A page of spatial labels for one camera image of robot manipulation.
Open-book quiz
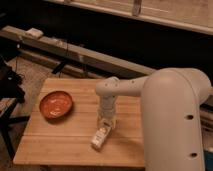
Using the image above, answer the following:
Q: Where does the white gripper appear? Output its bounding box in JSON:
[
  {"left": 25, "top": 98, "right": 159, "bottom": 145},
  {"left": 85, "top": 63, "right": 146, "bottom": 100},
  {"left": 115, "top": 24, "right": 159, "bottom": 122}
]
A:
[{"left": 97, "top": 96, "right": 117, "bottom": 128}]

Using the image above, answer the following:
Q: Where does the clear plastic bottle white label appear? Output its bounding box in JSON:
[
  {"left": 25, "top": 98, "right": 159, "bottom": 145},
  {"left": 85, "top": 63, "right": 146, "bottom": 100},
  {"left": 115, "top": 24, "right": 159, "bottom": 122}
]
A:
[{"left": 91, "top": 122, "right": 112, "bottom": 150}]

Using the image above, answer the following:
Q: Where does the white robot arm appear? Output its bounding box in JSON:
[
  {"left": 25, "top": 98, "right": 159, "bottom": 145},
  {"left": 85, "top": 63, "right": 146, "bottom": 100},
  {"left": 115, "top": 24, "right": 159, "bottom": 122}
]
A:
[{"left": 96, "top": 68, "right": 211, "bottom": 171}]

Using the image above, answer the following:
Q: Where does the orange ceramic bowl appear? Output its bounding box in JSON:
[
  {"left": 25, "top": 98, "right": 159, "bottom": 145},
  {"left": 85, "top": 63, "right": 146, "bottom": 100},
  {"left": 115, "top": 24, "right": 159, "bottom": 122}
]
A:
[{"left": 39, "top": 91, "right": 73, "bottom": 119}]

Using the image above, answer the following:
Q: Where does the long wooden beam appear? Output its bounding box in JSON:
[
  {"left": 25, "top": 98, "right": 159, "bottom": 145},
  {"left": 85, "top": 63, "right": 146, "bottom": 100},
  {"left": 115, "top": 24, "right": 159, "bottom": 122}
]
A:
[{"left": 0, "top": 26, "right": 155, "bottom": 78}]

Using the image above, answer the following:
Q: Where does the small white box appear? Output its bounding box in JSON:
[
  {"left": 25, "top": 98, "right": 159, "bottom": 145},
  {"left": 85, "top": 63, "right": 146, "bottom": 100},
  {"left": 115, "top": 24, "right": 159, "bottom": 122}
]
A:
[{"left": 25, "top": 28, "right": 43, "bottom": 39}]

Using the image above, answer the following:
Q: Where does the black stand frame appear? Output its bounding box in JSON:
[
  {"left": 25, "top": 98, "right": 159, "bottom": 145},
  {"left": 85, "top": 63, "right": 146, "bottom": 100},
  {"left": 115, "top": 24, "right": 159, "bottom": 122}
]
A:
[{"left": 0, "top": 54, "right": 31, "bottom": 161}]

